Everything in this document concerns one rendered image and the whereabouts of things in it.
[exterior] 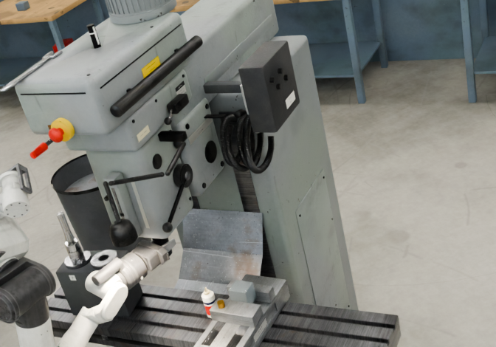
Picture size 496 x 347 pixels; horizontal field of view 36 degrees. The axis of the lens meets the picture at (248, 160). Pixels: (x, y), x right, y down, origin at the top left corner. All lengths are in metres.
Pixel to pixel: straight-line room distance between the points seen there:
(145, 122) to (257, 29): 0.76
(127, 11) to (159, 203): 0.55
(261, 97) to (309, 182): 0.72
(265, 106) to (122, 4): 0.49
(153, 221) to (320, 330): 0.60
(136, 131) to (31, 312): 0.54
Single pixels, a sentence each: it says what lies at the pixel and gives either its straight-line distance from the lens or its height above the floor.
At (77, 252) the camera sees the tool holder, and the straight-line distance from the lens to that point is 2.58.
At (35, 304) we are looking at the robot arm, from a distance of 2.05.
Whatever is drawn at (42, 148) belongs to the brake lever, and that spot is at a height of 1.71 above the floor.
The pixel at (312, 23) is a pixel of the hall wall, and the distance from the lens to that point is 6.59.
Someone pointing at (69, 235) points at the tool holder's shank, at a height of 1.25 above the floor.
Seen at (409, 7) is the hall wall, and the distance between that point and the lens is 6.30.
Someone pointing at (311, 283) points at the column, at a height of 0.73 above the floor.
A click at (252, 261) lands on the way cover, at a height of 0.96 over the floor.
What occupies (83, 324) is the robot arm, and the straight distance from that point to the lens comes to 2.24.
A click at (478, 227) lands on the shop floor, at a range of 4.31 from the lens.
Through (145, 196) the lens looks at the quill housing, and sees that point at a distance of 2.16.
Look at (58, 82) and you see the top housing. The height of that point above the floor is 1.88.
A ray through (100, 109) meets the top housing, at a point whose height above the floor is 1.81.
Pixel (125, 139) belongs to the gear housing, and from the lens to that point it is 2.03.
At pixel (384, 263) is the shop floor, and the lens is 4.12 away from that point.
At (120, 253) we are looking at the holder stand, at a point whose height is 1.14.
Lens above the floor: 2.49
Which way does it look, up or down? 28 degrees down
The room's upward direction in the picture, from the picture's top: 14 degrees counter-clockwise
